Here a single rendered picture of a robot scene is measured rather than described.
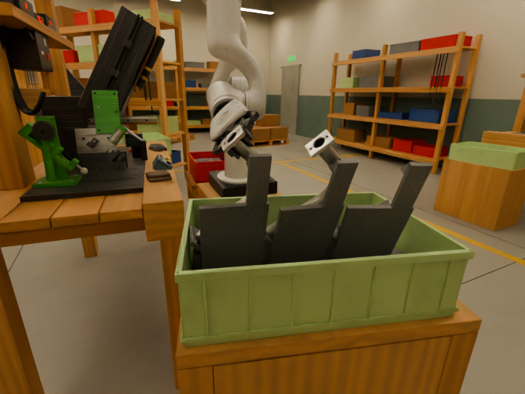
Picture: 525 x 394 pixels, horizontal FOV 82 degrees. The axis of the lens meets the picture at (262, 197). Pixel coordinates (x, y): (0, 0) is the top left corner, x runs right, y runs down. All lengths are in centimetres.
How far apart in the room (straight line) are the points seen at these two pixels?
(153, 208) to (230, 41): 61
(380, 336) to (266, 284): 29
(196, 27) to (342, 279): 1086
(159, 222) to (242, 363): 63
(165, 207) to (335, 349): 72
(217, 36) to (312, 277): 62
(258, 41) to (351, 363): 1158
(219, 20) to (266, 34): 1127
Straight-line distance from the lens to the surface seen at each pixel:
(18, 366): 152
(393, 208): 73
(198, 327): 65
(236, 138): 59
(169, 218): 114
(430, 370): 91
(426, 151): 607
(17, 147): 158
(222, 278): 58
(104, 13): 508
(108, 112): 171
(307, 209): 66
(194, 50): 1113
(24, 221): 121
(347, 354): 76
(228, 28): 87
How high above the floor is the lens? 127
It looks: 19 degrees down
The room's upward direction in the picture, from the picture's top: 1 degrees clockwise
